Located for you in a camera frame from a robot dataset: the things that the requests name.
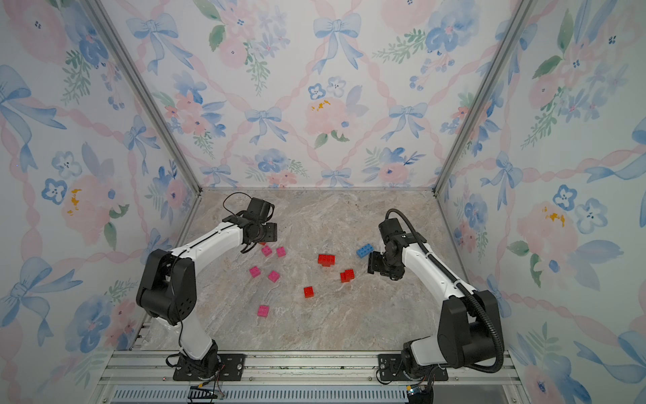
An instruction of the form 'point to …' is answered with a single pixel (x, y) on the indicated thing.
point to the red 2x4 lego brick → (326, 260)
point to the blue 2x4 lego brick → (364, 251)
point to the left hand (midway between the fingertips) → (268, 231)
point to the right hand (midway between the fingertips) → (379, 269)
